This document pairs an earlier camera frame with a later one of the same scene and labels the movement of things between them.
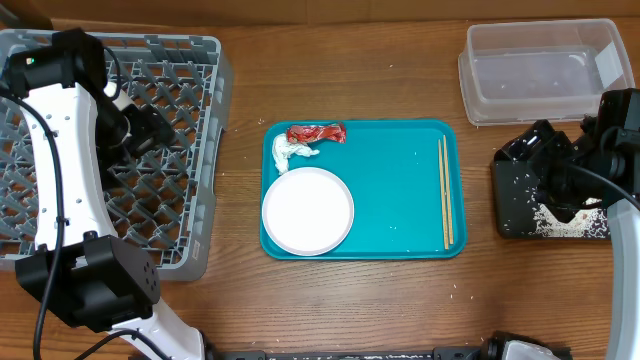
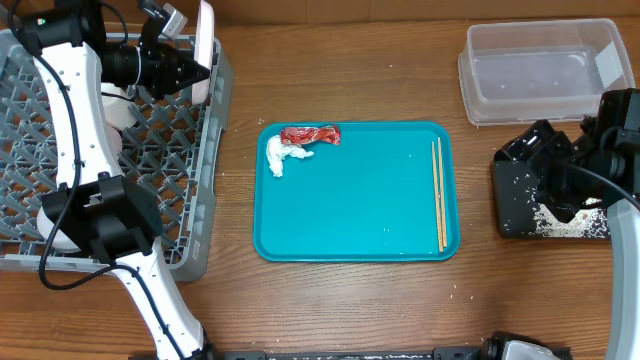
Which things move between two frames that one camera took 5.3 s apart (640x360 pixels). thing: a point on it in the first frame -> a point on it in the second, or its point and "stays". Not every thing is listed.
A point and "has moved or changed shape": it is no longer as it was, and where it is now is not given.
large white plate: x=308 y=211 -> x=204 y=48
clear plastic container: x=547 y=71 stays
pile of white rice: x=589 y=223 stays
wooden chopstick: x=443 y=195 -> x=436 y=203
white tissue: x=282 y=149 has moved or changed shape
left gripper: x=151 y=131 -> x=156 y=70
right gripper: x=552 y=145 stays
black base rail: x=452 y=353 stays
